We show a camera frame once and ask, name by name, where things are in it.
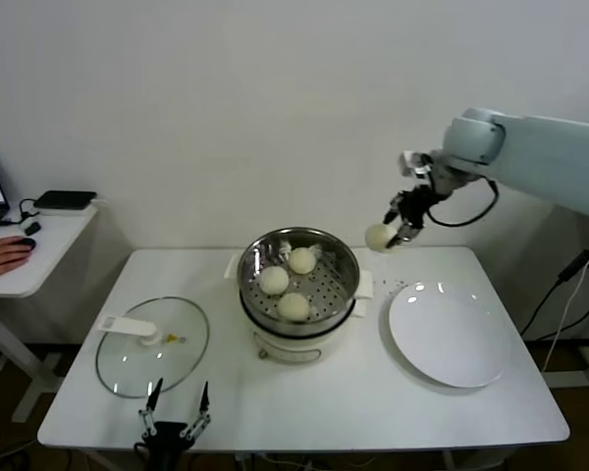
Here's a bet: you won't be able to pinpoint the white power cable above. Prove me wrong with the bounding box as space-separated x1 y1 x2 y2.
543 234 589 374

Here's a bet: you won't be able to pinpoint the person's bare hand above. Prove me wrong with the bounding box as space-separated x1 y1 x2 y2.
0 235 33 286

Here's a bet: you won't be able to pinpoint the black inline power adapter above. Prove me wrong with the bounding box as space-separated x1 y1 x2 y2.
557 248 589 284

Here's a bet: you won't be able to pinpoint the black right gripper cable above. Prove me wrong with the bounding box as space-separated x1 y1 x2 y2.
426 176 501 228

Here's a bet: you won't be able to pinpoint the white side table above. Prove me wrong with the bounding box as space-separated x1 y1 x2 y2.
0 198 101 424

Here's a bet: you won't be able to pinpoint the thin black looped cable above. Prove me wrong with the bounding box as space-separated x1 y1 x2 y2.
17 197 43 228

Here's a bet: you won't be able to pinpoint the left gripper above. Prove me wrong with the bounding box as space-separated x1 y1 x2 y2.
136 377 212 471

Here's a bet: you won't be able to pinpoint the steel perforated steamer basket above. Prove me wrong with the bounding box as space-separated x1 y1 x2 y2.
224 226 375 333

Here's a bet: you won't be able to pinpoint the black power cable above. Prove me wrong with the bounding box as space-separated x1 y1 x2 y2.
519 262 589 340

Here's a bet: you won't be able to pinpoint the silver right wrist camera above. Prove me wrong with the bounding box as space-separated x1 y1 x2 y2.
399 150 432 177

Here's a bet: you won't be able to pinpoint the white round plate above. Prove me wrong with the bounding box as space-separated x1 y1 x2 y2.
387 281 514 389

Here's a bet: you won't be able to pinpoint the white flat box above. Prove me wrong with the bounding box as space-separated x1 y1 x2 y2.
34 201 98 218

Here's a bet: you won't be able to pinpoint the white steamed baozi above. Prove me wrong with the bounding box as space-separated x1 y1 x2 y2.
365 224 404 254
277 292 310 323
288 247 318 275
259 266 291 297

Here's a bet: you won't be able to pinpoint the glass lid white handle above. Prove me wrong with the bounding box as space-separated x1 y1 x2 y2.
95 295 211 399

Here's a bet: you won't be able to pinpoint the white electric cooker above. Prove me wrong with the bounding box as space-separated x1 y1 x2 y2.
239 288 369 365

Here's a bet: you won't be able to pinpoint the black flat device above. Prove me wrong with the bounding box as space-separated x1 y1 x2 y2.
32 189 97 211

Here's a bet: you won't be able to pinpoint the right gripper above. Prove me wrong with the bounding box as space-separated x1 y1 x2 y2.
383 164 467 249

